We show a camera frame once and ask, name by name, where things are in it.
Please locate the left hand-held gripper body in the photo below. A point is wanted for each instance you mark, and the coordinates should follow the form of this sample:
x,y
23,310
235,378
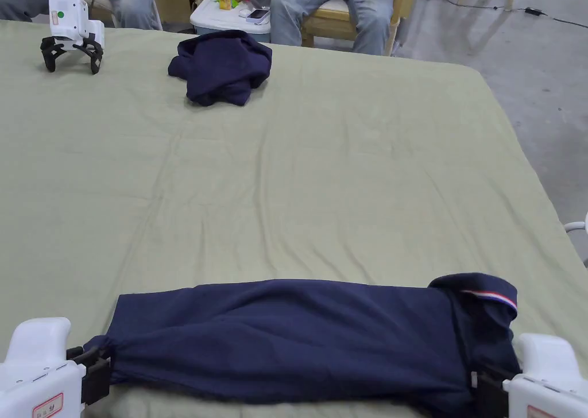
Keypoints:
x,y
32,376

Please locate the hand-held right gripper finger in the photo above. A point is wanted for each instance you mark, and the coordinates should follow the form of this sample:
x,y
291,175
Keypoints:
x,y
494,374

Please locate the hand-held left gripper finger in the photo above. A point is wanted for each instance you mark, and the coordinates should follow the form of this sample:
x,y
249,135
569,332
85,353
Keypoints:
x,y
85,355
95,383

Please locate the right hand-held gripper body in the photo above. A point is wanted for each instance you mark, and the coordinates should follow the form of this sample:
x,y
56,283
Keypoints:
x,y
549,381

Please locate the dark blue striped-collar shirt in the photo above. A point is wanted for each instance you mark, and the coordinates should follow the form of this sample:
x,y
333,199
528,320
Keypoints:
x,y
298,340

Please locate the bed with pale green sheet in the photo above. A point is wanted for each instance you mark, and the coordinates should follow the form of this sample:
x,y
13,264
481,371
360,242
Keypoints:
x,y
285,183

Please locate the bunched dark blue garment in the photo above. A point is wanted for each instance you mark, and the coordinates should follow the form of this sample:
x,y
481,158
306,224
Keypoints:
x,y
220,66

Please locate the spare white hand-held gripper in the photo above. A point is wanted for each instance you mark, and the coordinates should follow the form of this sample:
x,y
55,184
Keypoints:
x,y
73,27

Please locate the white storage box with items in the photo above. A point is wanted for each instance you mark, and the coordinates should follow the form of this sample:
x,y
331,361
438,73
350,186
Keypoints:
x,y
216,20

